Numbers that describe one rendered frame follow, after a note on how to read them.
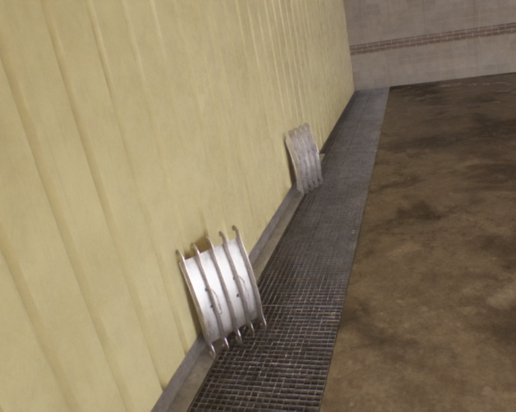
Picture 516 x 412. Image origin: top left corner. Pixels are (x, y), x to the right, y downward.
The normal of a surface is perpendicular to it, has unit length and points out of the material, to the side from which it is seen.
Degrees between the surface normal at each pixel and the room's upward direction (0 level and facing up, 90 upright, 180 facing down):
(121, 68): 90
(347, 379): 0
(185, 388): 0
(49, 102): 90
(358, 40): 90
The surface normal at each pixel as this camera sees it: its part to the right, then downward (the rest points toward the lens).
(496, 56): -0.28, 0.39
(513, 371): -0.18, -0.92
